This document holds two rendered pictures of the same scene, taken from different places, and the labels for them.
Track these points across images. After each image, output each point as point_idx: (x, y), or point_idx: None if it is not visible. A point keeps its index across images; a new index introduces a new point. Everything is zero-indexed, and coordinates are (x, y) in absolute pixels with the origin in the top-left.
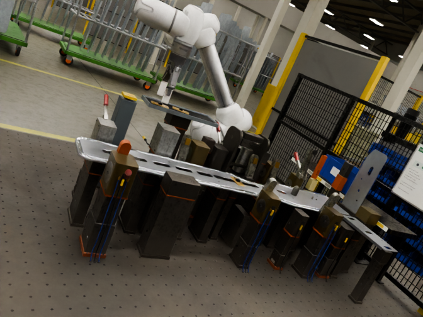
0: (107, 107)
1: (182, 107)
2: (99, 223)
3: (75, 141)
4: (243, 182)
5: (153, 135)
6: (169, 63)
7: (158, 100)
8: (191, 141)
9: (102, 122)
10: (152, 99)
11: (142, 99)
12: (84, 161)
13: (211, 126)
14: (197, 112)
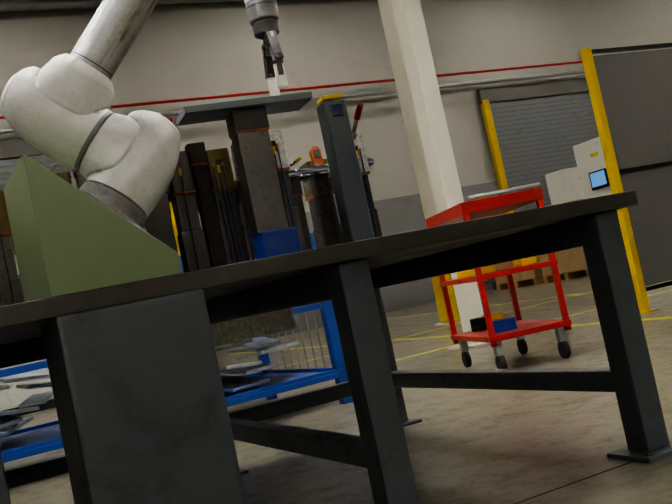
0: (354, 121)
1: (239, 100)
2: None
3: (372, 163)
4: None
5: (286, 150)
6: (276, 34)
7: (282, 96)
8: (231, 150)
9: None
10: (293, 95)
11: (309, 100)
12: (372, 197)
13: (189, 124)
14: (208, 105)
